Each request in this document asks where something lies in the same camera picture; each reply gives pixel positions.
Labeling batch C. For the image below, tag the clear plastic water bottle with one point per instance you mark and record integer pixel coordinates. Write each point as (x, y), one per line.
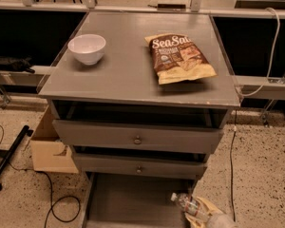
(190, 206)

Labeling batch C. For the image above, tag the white bowl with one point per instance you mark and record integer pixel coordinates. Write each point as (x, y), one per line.
(88, 49)

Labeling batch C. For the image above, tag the cardboard box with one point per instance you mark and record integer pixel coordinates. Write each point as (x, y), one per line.
(49, 153)

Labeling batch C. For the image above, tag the grey middle drawer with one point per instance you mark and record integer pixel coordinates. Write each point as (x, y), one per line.
(187, 170)

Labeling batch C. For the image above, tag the black bag on rail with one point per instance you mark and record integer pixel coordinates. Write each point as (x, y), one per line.
(15, 64)

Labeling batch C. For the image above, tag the grey bottom drawer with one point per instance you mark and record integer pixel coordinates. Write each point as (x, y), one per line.
(123, 201)

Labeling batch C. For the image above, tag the grey drawer cabinet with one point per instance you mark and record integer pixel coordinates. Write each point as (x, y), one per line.
(123, 87)

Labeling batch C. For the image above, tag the black flat device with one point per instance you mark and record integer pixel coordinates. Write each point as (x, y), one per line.
(171, 7)

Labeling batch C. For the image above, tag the grey drawer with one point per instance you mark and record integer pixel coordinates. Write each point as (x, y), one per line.
(187, 170)
(123, 201)
(138, 136)

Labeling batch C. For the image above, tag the grey top drawer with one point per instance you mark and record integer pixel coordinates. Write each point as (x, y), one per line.
(138, 136)

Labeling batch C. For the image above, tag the black metal pole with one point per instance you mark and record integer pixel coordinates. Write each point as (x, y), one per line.
(7, 154)

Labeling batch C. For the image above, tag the brown sea salt chip bag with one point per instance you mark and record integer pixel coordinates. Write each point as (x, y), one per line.
(177, 58)

